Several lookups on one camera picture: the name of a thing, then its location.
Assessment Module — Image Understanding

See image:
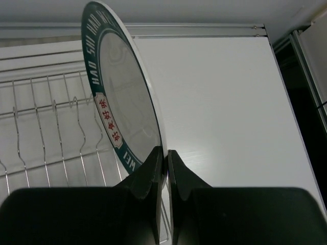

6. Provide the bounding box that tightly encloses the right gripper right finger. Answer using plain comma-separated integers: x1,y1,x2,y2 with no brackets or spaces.
167,150,326,244

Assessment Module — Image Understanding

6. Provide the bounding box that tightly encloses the metal wire dish rack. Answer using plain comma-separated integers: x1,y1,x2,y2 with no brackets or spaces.
1,51,171,244

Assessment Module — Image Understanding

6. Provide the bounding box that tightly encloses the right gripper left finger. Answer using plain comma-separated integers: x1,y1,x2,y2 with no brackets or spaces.
1,146,164,244

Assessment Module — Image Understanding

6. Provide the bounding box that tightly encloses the dark teal rimmed plate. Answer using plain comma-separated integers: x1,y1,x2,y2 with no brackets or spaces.
81,1,166,174

